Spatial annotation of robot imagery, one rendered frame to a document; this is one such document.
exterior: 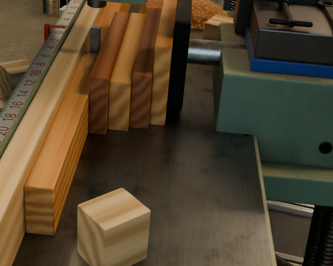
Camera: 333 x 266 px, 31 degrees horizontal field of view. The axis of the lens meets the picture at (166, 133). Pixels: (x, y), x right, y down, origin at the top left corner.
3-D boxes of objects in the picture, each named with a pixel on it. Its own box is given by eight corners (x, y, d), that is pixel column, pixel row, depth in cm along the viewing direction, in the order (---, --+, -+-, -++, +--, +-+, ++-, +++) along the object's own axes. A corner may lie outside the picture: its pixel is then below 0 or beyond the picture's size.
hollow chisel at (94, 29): (98, 75, 62) (99, 28, 60) (89, 74, 62) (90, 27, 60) (99, 71, 63) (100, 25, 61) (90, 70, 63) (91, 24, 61)
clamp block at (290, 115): (351, 174, 58) (375, 89, 54) (211, 160, 58) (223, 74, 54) (324, 104, 71) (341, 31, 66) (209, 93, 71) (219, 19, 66)
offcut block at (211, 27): (200, 52, 74) (204, 22, 72) (212, 43, 77) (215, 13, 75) (227, 59, 73) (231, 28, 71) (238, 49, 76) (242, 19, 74)
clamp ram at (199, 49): (243, 116, 59) (257, 28, 54) (166, 109, 59) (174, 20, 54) (238, 78, 67) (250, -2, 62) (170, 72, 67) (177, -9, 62)
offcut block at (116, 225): (119, 233, 43) (122, 186, 41) (147, 258, 41) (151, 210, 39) (76, 253, 41) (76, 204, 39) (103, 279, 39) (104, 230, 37)
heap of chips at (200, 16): (229, 32, 81) (232, 11, 79) (136, 23, 81) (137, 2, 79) (227, 11, 88) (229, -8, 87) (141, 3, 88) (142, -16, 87)
